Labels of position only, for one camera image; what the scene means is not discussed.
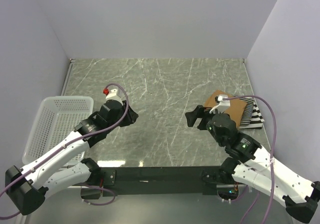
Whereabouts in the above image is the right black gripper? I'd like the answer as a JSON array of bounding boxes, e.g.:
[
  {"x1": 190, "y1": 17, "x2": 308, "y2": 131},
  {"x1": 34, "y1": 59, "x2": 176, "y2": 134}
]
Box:
[{"x1": 184, "y1": 104, "x2": 225, "y2": 147}]

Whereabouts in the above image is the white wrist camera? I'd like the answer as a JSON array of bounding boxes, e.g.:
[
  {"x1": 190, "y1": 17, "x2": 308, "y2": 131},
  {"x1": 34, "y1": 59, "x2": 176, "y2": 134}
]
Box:
[
  {"x1": 209, "y1": 94, "x2": 231, "y2": 114},
  {"x1": 102, "y1": 88, "x2": 123, "y2": 104}
]

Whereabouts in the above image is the tan tank top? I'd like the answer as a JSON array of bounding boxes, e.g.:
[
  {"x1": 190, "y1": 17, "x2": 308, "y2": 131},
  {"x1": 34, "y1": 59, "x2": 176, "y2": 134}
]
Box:
[{"x1": 203, "y1": 90, "x2": 247, "y2": 128}]

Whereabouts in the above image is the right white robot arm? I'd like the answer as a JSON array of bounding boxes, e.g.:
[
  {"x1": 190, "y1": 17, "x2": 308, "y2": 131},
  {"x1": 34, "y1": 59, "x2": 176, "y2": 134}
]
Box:
[{"x1": 185, "y1": 105, "x2": 320, "y2": 224}]

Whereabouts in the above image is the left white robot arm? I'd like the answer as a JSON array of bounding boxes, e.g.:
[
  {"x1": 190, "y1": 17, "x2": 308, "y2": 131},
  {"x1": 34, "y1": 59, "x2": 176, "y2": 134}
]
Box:
[{"x1": 3, "y1": 99, "x2": 139, "y2": 216}]

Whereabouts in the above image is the thin-striped black white tank top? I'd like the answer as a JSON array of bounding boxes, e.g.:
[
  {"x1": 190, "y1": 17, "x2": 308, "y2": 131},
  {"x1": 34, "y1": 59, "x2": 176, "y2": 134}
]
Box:
[{"x1": 227, "y1": 97, "x2": 254, "y2": 129}]

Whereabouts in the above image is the wide-striped black white tank top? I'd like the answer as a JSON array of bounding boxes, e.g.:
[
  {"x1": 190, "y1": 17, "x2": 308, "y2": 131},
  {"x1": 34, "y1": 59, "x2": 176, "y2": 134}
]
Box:
[{"x1": 239, "y1": 103, "x2": 265, "y2": 130}]

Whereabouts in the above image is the white plastic basket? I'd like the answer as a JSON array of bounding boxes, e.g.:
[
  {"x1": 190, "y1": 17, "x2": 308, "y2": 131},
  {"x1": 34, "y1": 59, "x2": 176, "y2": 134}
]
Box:
[{"x1": 22, "y1": 96, "x2": 94, "y2": 165}]

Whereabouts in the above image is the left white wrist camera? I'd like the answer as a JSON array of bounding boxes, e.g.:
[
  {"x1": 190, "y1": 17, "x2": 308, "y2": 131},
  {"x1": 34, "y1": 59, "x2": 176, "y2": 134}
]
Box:
[{"x1": 102, "y1": 88, "x2": 123, "y2": 104}]

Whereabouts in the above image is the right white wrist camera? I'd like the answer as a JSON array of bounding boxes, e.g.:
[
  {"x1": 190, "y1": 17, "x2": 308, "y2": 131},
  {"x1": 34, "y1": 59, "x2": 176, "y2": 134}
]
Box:
[{"x1": 209, "y1": 94, "x2": 231, "y2": 114}]

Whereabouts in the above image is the aluminium frame rail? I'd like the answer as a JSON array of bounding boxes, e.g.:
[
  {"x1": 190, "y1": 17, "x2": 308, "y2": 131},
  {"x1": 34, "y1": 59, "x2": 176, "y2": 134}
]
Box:
[{"x1": 59, "y1": 165, "x2": 253, "y2": 189}]

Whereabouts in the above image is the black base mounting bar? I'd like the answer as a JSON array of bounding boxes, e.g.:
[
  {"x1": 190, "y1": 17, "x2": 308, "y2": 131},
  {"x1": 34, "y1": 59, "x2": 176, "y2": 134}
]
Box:
[{"x1": 85, "y1": 166, "x2": 244, "y2": 200}]

